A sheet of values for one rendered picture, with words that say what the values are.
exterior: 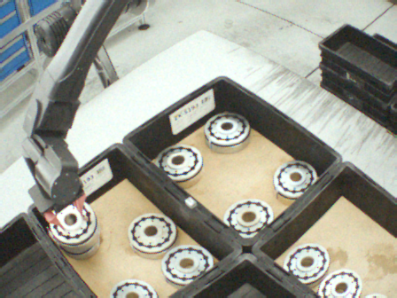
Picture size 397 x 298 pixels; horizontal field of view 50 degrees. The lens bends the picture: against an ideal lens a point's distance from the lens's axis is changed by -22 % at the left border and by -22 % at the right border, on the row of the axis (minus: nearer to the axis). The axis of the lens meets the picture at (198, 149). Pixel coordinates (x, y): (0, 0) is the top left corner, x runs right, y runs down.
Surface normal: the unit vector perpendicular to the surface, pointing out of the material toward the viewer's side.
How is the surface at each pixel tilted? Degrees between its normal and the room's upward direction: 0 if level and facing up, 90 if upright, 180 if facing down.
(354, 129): 0
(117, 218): 0
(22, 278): 0
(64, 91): 99
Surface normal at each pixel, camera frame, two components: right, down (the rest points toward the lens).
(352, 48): -0.12, -0.69
